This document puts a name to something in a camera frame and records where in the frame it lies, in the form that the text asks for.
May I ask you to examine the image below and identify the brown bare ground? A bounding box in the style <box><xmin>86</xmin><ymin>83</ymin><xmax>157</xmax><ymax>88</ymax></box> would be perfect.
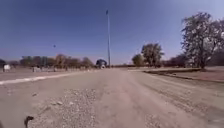
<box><xmin>143</xmin><ymin>65</ymin><xmax>224</xmax><ymax>84</ymax></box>

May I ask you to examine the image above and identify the white vehicle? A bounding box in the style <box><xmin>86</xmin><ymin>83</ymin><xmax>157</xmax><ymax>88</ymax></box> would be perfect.
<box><xmin>2</xmin><ymin>64</ymin><xmax>12</xmax><ymax>73</ymax></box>

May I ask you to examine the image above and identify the pale dirt gravel road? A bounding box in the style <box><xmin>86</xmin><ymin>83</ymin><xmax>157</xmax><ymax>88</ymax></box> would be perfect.
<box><xmin>0</xmin><ymin>68</ymin><xmax>224</xmax><ymax>128</ymax></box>

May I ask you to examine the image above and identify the small green tree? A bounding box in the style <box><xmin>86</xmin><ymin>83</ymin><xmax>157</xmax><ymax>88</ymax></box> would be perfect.
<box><xmin>131</xmin><ymin>53</ymin><xmax>145</xmax><ymax>67</ymax></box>

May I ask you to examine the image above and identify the green leafy tree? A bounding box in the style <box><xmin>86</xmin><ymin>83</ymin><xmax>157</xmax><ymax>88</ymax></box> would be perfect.
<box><xmin>140</xmin><ymin>42</ymin><xmax>165</xmax><ymax>68</ymax></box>

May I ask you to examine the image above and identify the pale kerb strip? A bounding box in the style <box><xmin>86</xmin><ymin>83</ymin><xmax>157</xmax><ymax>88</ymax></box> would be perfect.
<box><xmin>0</xmin><ymin>70</ymin><xmax>91</xmax><ymax>86</ymax></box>

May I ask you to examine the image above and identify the large bare tree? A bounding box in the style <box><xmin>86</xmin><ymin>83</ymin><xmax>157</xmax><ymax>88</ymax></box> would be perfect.
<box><xmin>180</xmin><ymin>12</ymin><xmax>224</xmax><ymax>70</ymax></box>

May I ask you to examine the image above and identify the brown ground beside road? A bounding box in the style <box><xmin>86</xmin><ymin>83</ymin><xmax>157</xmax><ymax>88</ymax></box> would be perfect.
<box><xmin>0</xmin><ymin>67</ymin><xmax>98</xmax><ymax>82</ymax></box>

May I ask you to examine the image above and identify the tall thin pole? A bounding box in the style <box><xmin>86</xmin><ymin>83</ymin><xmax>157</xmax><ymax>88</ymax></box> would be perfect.
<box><xmin>105</xmin><ymin>9</ymin><xmax>112</xmax><ymax>69</ymax></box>

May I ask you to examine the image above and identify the row of autumn trees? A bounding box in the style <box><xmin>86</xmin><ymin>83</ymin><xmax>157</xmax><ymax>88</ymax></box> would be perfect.
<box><xmin>0</xmin><ymin>53</ymin><xmax>95</xmax><ymax>70</ymax></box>

